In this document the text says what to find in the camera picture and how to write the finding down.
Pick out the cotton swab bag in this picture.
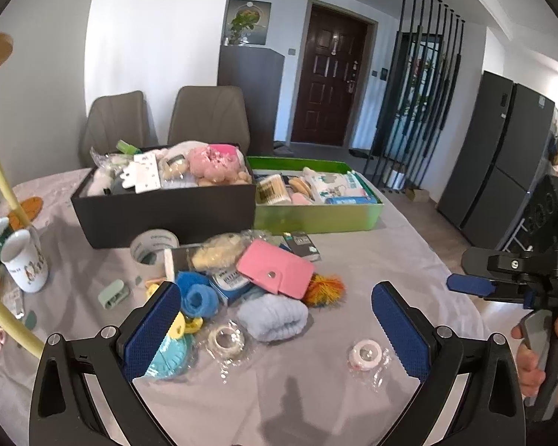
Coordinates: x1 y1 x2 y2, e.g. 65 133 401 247
256 174 291 206

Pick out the white medical cotton swab pack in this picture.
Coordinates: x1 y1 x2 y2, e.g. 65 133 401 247
302 167 369 204

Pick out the person's right hand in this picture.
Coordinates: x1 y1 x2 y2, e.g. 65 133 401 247
511 312 558 398

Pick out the mint green clip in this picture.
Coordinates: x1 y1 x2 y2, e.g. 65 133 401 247
97 279 130 310

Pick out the teal knitted coaster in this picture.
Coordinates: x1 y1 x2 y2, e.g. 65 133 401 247
145 335 193 379

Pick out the black refrigerator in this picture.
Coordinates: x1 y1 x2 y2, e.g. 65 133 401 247
437 71 555 250

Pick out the pink white tape roll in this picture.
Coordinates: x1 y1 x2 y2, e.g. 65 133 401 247
347 339 383 372

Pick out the grey table cloth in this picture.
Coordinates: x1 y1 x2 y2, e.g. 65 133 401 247
15 169 489 445

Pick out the white printed mug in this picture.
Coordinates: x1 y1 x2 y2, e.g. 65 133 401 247
0 227 49 293

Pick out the blue sponge roll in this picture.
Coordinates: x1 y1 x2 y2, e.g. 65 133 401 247
175 272 219 319

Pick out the small clear tape roll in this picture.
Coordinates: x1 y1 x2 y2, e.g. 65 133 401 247
204 321 249 362

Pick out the orange yellow koosh ball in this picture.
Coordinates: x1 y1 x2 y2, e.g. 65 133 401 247
302 274 346 308

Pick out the blue tissue packet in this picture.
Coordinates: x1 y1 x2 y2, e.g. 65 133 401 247
324 196 377 206

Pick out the cream sponge in bag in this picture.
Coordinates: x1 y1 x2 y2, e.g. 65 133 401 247
191 234 246 271

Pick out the light blue fluffy cloth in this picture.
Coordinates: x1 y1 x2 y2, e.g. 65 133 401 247
237 294 309 342

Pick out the pink snap wallet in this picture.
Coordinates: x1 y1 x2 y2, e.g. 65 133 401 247
235 240 314 300

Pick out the dark tissue pack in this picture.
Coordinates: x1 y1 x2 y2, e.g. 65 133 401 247
281 232 320 262

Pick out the black cardboard box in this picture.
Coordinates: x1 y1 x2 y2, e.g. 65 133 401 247
71 145 256 249

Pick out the tan swirl plush bun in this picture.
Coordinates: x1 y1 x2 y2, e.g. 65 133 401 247
288 177 311 196

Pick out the black slat room divider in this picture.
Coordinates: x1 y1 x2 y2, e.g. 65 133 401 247
364 0 466 191

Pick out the green cardboard box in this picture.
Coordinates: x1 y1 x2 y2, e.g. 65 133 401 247
247 156 384 235

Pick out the pink plush toy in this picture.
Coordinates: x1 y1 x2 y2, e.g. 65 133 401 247
164 140 245 165

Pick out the pink flower plush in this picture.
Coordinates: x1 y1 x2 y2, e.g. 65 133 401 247
187 147 242 187

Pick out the far brown dining chair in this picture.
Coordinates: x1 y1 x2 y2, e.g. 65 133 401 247
78 91 157 167

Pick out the brown dining chair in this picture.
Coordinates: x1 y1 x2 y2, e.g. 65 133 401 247
167 85 251 153
78 91 157 167

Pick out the dark wooden door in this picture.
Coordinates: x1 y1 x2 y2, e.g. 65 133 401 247
290 2 378 147

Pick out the near brown dining chair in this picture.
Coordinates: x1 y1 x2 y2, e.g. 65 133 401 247
167 85 251 153

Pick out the dark cabinet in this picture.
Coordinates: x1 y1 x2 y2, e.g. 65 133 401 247
218 45 285 156

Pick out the potted green plant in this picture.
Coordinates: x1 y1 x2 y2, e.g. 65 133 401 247
227 8 260 45

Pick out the framed wall picture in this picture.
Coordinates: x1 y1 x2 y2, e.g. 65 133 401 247
224 0 272 46

